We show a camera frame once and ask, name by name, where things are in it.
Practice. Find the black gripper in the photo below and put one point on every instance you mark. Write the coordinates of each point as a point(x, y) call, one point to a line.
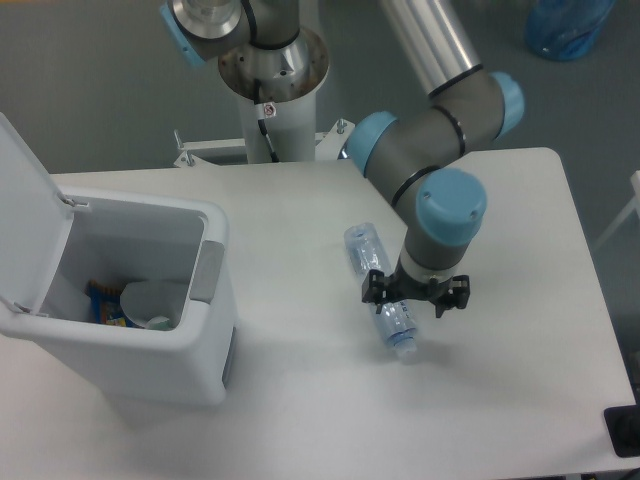
point(412, 281)

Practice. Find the crushed clear plastic bottle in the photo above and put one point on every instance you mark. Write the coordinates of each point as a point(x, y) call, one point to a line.
point(393, 321)

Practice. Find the clear plastic cup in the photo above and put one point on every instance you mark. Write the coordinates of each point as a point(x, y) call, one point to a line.
point(154, 304)

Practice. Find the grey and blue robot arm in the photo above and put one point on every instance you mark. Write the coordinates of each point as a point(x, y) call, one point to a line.
point(410, 163)

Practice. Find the white trash can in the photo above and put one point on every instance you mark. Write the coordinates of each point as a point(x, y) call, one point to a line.
point(117, 238)

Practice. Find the white trash can lid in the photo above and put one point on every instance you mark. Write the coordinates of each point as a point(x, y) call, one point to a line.
point(35, 224)

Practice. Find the black device at table edge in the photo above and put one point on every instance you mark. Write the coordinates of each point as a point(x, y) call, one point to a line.
point(623, 427)

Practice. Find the blue plastic bag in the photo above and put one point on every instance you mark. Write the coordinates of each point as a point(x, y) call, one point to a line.
point(565, 30)

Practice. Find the blue orange snack wrapper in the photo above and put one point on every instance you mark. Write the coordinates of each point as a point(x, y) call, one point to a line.
point(105, 305)

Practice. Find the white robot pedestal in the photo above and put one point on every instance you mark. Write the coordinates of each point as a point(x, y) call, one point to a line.
point(276, 93)

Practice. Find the white frame at right edge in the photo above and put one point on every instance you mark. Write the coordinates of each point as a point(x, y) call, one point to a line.
point(632, 207)

